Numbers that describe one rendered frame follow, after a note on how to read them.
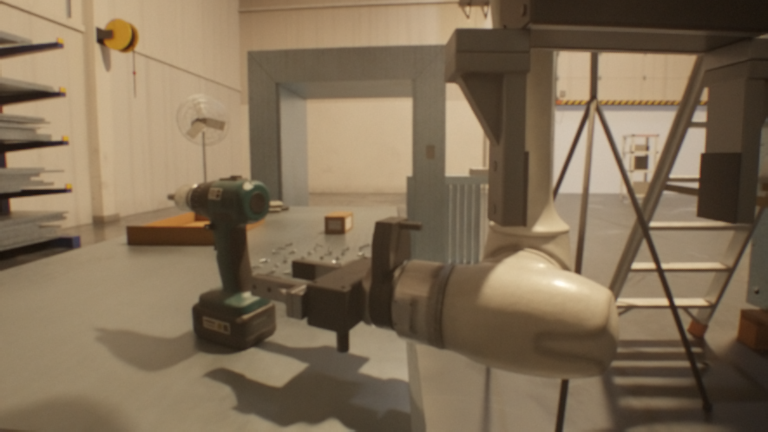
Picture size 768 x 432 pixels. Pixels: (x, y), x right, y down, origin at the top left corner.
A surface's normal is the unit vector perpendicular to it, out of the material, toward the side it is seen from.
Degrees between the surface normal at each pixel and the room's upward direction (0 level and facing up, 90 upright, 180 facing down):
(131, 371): 0
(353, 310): 90
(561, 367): 114
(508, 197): 90
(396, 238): 90
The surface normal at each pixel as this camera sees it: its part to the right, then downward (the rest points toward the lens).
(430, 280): -0.28, -0.73
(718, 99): -1.00, 0.00
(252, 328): 0.89, 0.04
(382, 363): 0.00, -1.00
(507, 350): -0.41, 0.28
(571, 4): 0.02, 0.09
